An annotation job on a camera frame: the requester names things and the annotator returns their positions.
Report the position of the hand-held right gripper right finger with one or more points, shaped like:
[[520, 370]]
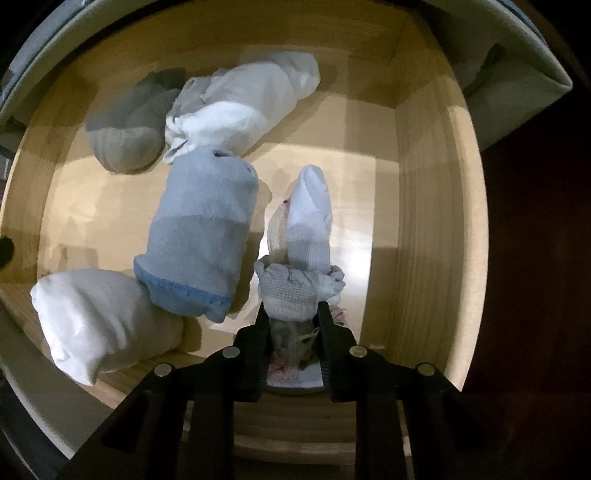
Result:
[[325, 360]]

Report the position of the light blue sock roll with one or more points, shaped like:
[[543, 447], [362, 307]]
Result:
[[198, 230]]

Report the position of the grey rolled socks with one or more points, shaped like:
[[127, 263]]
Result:
[[124, 138]]

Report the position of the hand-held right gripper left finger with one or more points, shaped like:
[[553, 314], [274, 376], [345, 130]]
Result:
[[261, 350]]

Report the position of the white and grey sock bundle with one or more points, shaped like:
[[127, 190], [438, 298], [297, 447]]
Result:
[[249, 97]]

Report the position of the wooden drawer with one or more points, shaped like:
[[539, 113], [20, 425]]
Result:
[[425, 230]]

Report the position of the white rolled underwear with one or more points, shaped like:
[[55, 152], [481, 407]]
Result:
[[101, 323]]

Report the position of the grey upholstered bed frame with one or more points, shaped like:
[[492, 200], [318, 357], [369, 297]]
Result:
[[508, 69]]

